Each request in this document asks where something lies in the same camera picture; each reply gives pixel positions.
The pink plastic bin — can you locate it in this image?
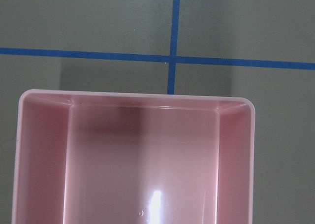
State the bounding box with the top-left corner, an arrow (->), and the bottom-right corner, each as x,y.
11,90 -> 255,224

